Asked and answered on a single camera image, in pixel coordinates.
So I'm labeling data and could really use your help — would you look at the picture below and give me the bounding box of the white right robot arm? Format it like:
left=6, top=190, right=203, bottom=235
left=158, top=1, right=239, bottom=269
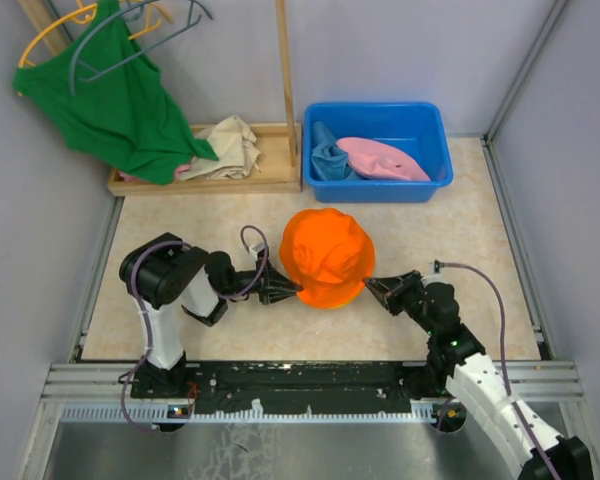
left=364, top=271, right=594, bottom=479

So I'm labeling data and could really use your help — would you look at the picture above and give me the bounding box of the orange clothes hanger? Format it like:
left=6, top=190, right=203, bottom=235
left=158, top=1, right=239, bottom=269
left=17, top=1, right=175, bottom=68

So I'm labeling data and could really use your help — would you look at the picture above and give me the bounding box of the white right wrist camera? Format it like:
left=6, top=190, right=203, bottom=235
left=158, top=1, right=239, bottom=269
left=433, top=260, right=446, bottom=275

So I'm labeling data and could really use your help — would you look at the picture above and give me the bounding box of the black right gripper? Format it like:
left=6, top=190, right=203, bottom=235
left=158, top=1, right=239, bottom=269
left=364, top=270, right=437, bottom=335

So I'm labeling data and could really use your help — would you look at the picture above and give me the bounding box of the pink bucket hat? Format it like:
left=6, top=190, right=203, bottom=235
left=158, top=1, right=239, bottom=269
left=336, top=137, right=430, bottom=182

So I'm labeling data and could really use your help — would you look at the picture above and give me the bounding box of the beige folded cloth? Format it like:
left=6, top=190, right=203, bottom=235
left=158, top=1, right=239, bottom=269
left=177, top=115, right=262, bottom=181

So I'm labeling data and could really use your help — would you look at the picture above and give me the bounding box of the light blue bucket hat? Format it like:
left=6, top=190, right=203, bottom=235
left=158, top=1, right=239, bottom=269
left=311, top=121, right=361, bottom=181

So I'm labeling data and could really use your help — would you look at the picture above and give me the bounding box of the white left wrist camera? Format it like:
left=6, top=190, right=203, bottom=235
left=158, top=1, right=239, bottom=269
left=248, top=242, right=266, bottom=260

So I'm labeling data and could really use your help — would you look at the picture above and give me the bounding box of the green tank top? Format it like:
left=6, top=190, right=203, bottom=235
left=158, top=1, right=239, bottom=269
left=12, top=1, right=218, bottom=171

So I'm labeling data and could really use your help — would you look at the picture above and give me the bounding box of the wooden clothes rack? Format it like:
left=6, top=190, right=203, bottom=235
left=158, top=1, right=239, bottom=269
left=19, top=1, right=302, bottom=197

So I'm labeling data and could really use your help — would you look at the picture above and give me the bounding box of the pink cloth on rack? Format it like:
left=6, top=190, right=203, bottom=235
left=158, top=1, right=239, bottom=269
left=118, top=163, right=190, bottom=185

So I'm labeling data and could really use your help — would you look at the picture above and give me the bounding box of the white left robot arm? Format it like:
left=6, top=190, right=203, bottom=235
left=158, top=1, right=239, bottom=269
left=119, top=232, right=303, bottom=397

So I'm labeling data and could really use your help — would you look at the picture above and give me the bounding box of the orange bucket hat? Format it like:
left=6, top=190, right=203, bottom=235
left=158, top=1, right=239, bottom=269
left=279, top=208, right=376, bottom=309

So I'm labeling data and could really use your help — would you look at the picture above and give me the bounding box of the blue plastic bin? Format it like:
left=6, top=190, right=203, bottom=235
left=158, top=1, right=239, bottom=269
left=303, top=102, right=453, bottom=203

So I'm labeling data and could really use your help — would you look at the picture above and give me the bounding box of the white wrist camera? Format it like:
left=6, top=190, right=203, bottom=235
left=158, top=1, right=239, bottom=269
left=248, top=242, right=266, bottom=260
left=433, top=260, right=446, bottom=275

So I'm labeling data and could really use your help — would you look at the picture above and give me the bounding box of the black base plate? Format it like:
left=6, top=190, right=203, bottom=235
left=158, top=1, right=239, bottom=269
left=129, top=358, right=487, bottom=433

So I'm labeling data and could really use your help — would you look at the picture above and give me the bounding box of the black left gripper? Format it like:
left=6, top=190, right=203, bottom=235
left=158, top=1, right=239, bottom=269
left=221, top=257, right=303, bottom=305

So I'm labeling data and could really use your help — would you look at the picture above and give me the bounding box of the yellow bucket hat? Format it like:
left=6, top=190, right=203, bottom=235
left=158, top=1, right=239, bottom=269
left=320, top=297, right=355, bottom=309

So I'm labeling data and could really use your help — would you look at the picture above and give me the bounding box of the aluminium frame rail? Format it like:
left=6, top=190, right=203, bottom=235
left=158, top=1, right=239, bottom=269
left=18, top=356, right=596, bottom=479

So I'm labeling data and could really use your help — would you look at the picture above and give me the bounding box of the grey-blue clothes hanger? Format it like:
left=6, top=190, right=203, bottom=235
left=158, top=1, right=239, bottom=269
left=69, top=0, right=214, bottom=96

